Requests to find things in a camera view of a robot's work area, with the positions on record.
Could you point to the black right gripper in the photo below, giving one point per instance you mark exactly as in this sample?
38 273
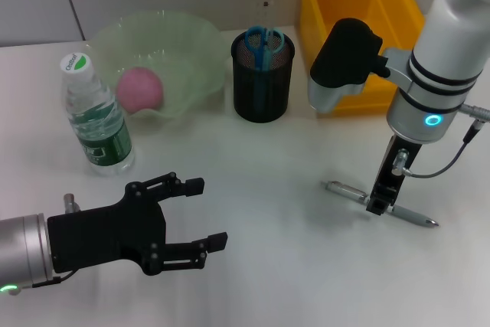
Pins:
390 179

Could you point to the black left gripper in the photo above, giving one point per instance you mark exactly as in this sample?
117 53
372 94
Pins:
103 235

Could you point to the grey pen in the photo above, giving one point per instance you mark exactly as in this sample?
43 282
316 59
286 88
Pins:
344 189

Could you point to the clear green-label water bottle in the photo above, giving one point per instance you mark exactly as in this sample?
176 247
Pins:
99 131

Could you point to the pink peach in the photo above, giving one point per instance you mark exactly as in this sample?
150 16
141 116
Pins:
139 89

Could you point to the blue scissors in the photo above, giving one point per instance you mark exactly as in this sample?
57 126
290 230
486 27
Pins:
263 51

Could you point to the transparent plastic ruler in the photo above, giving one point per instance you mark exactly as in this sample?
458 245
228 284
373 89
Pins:
268 17

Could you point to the black mesh pen holder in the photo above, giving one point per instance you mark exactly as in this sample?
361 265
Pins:
275 93

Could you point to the translucent green fruit bowl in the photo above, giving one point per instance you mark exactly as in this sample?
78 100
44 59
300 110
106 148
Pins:
183 43

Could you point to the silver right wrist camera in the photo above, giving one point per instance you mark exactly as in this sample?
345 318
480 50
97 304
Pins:
344 59

